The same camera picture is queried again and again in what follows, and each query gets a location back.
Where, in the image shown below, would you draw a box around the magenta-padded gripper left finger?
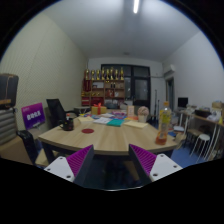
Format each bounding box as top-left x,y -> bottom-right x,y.
43,144 -> 96,188

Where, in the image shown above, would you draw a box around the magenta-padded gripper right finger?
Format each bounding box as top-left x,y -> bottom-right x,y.
128,143 -> 184,187

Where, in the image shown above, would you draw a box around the yellow-labelled drink bottle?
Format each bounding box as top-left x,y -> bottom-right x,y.
155,101 -> 172,146

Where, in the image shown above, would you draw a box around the black mug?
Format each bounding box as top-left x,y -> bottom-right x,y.
59,117 -> 75,132

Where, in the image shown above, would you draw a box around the white stool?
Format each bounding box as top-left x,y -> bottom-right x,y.
192,133 -> 212,158

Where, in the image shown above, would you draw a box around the pale yellow notepad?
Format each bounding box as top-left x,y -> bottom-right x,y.
123,120 -> 149,130
78,115 -> 95,123

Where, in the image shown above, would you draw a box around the black office chair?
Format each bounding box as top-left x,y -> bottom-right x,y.
45,98 -> 79,129

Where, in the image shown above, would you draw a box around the potted pink flowers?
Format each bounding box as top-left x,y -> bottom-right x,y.
137,105 -> 150,123

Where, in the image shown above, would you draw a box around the purple sign board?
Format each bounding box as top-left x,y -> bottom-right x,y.
21,102 -> 46,131

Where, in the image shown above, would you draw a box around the orange book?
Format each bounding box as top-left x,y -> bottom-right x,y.
124,115 -> 139,122

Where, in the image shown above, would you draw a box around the wooden side desk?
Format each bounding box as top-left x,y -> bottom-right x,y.
178,109 -> 224,161

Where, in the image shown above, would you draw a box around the small orange box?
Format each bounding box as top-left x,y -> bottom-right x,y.
126,104 -> 135,118

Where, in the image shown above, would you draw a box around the teal book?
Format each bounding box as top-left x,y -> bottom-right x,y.
106,118 -> 125,128

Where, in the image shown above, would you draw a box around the grey ribbed suitcase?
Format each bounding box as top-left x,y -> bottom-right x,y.
0,107 -> 18,146

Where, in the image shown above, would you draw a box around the computer monitor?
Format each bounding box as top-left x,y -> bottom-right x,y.
177,96 -> 189,109

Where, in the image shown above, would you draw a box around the yellow gift box red ribbon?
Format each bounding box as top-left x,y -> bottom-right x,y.
90,102 -> 108,116

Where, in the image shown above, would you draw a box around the blue colourful book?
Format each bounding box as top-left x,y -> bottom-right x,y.
109,111 -> 128,120

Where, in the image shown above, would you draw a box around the wooden shelf unit with trophies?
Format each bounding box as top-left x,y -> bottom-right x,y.
81,67 -> 126,108

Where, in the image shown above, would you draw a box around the black brown-trimmed suitcase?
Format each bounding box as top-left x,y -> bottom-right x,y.
0,73 -> 20,109

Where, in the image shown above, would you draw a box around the white air conditioner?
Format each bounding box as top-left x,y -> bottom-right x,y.
162,64 -> 176,77

